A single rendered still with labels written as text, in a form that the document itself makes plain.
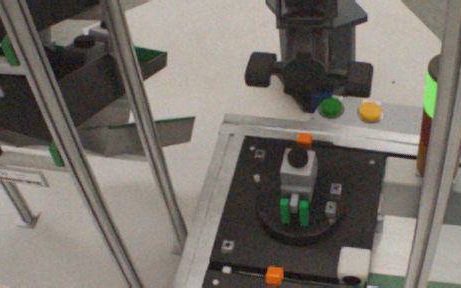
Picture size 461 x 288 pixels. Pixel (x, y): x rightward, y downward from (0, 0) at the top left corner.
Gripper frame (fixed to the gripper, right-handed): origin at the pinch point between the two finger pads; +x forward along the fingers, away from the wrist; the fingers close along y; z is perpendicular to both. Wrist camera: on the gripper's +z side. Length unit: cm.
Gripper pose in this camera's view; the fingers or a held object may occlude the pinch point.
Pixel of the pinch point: (311, 96)
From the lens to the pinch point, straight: 108.4
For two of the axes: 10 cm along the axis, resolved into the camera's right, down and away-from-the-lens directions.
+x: 0.7, 5.8, 8.1
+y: -9.8, -1.2, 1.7
